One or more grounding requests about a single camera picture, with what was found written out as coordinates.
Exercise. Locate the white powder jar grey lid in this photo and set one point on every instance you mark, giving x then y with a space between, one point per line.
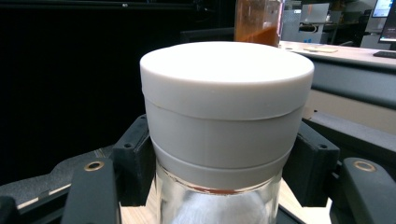
224 93

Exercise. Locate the black metal two-tier rack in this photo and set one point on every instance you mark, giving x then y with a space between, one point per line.
351 84

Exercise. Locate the orange spice jar silver lid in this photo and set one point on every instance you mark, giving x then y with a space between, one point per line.
258 34

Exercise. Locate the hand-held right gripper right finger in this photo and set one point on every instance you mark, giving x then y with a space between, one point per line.
311 168

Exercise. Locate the grey office cabinet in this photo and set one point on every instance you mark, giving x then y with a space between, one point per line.
306 21

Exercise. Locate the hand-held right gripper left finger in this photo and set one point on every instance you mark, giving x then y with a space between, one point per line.
134 161

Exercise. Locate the light background desk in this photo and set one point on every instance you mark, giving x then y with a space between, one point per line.
348 55

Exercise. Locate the computer monitor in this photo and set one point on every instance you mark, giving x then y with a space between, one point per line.
387 18

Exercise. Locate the black keyboard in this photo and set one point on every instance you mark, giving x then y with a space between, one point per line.
385 54

